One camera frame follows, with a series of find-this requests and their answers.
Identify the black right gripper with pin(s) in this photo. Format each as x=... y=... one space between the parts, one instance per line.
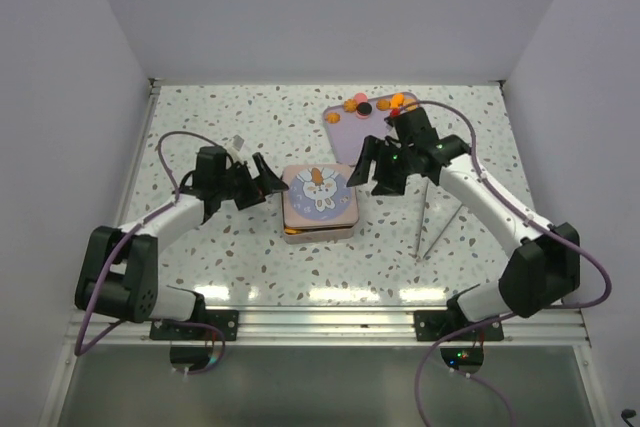
x=376 y=149

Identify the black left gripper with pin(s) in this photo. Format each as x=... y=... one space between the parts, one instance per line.
x=265 y=181

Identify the silver tin lid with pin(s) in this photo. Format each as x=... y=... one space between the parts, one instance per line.
x=318 y=197

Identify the square cookie tin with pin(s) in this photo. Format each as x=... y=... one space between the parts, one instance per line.
x=329 y=231

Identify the orange swirl cookie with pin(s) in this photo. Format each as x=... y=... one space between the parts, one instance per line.
x=383 y=104
x=350 y=105
x=332 y=117

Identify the metal serving tongs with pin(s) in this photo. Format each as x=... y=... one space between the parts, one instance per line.
x=439 y=209

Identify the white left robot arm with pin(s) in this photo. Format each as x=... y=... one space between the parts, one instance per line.
x=119 y=277

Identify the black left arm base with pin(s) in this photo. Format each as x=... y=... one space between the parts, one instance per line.
x=195 y=329

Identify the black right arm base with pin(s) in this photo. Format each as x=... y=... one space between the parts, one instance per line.
x=440 y=327

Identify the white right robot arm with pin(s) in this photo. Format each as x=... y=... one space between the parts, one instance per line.
x=543 y=263

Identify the lavender cookie tray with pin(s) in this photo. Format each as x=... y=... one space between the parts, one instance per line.
x=346 y=137

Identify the black sandwich cookie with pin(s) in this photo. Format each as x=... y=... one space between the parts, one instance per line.
x=364 y=109

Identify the orange swirl cookie top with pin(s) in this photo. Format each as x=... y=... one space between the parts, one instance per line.
x=350 y=105

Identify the orange fish cookie top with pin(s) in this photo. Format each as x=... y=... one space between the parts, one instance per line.
x=397 y=100

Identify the pink round cookie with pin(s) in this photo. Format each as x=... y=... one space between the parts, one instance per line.
x=360 y=97

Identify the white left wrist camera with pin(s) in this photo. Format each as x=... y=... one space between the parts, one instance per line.
x=235 y=149

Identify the aluminium front rail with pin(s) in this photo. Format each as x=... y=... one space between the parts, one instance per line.
x=385 y=326

